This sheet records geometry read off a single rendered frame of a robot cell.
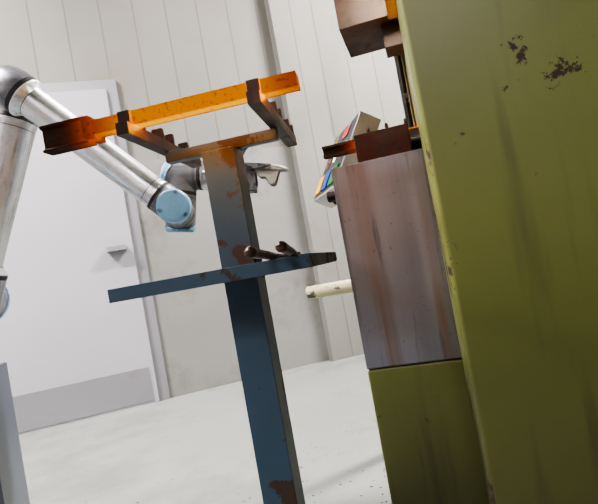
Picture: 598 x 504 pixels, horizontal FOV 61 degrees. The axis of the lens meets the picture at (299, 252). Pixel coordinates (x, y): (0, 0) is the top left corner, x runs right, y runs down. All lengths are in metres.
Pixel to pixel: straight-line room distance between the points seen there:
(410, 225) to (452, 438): 0.45
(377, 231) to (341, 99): 3.07
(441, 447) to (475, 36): 0.80
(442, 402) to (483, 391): 0.29
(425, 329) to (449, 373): 0.10
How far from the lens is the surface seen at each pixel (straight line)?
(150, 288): 0.76
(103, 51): 3.95
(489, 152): 0.86
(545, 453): 0.92
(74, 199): 3.62
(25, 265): 3.61
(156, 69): 3.91
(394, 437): 1.19
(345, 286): 1.70
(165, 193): 1.41
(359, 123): 1.81
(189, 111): 0.84
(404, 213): 1.11
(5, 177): 1.68
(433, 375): 1.14
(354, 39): 1.45
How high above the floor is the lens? 0.72
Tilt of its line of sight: 1 degrees up
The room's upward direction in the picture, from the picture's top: 10 degrees counter-clockwise
